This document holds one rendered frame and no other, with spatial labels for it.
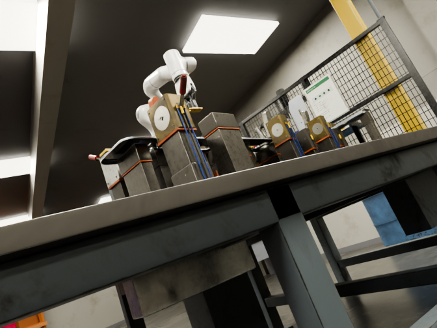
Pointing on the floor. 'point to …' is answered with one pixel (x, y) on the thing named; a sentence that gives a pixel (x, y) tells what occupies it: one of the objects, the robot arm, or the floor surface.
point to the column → (226, 306)
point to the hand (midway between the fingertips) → (192, 105)
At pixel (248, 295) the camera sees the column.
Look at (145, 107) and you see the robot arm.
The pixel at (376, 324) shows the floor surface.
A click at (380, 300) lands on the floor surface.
